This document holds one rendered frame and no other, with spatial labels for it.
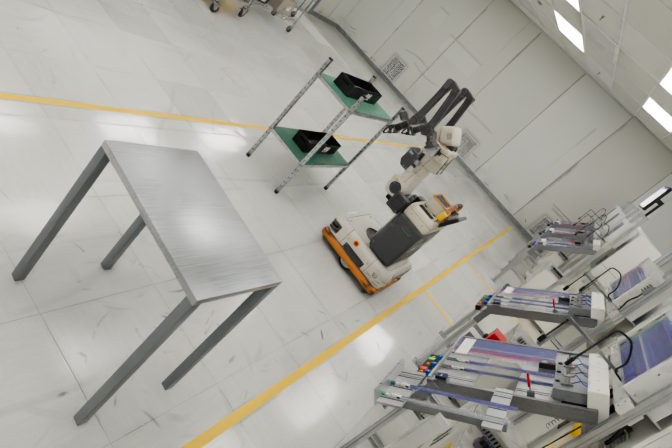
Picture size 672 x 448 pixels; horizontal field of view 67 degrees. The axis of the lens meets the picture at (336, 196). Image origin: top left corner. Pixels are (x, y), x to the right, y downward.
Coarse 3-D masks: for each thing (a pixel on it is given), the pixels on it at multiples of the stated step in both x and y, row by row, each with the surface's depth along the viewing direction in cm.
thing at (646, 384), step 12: (648, 324) 245; (612, 348) 263; (648, 372) 195; (660, 372) 193; (432, 384) 232; (624, 384) 204; (636, 384) 197; (648, 384) 195; (660, 384) 193; (420, 396) 235; (432, 396) 310; (636, 396) 197; (384, 408) 323; (660, 408) 194; (492, 432) 257; (372, 444) 247; (384, 444) 248; (480, 444) 243; (492, 444) 256; (504, 444) 257
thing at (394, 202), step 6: (396, 192) 399; (390, 198) 401; (396, 198) 398; (402, 198) 396; (408, 198) 408; (414, 198) 407; (390, 204) 401; (396, 204) 398; (402, 204) 396; (396, 210) 399
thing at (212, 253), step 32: (96, 160) 184; (128, 160) 182; (160, 160) 196; (192, 160) 212; (128, 192) 175; (160, 192) 182; (192, 192) 196; (224, 192) 212; (160, 224) 171; (192, 224) 182; (224, 224) 196; (32, 256) 204; (192, 256) 171; (224, 256) 182; (256, 256) 196; (192, 288) 160; (224, 288) 171; (256, 288) 184; (192, 352) 215
